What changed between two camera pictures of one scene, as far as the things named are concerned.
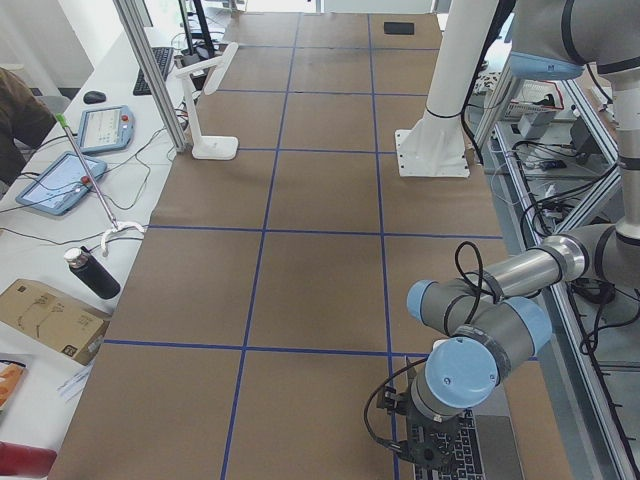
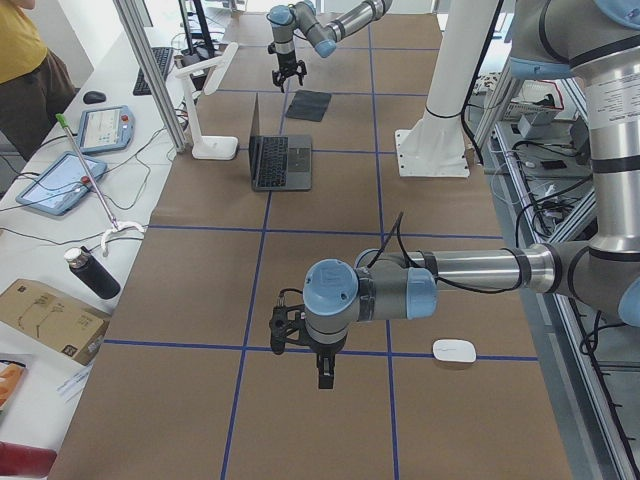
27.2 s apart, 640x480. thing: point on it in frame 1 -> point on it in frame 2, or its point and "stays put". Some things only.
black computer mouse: [94, 97] stays put
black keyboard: [163, 55] stays put
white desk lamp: [209, 147] stays put
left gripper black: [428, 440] -> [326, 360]
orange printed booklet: [10, 374] stays put
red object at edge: [25, 460] stays put
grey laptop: [486, 447] -> [279, 163]
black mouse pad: [398, 28] -> [309, 105]
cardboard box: [68, 324] stays put
